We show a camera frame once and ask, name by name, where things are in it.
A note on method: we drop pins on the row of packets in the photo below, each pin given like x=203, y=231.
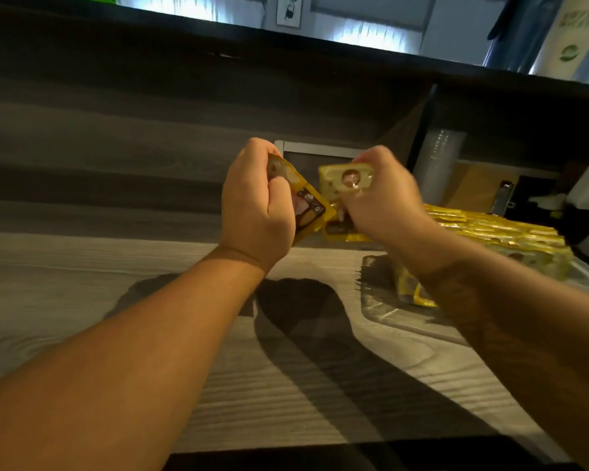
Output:
x=510, y=235

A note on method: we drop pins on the person's right forearm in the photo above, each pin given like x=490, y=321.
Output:
x=520, y=328

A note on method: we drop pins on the small white yellow object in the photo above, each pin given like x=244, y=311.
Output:
x=547, y=202

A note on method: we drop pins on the light picture frame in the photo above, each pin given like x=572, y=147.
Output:
x=289, y=10

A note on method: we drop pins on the person's right hand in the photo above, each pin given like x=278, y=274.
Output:
x=388, y=205

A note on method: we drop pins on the white angled bracket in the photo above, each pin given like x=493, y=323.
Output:
x=319, y=149

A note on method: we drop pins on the yellow packet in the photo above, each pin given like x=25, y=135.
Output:
x=346, y=178
x=311, y=205

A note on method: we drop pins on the clear plastic container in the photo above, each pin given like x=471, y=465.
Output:
x=388, y=313

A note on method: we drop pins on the wrapped stack of clear cups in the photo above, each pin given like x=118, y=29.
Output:
x=437, y=166

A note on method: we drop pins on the white banner with green logo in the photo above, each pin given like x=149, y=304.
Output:
x=574, y=44

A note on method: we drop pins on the person's left hand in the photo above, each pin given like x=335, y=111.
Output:
x=255, y=215

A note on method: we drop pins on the person's left forearm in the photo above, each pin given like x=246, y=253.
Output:
x=103, y=367

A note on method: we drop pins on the dark curtain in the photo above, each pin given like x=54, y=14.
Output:
x=520, y=34

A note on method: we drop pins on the brown clipboard with metal clip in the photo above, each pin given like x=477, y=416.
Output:
x=473, y=188

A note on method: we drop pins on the bright curtained window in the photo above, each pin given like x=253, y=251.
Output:
x=196, y=7
x=373, y=34

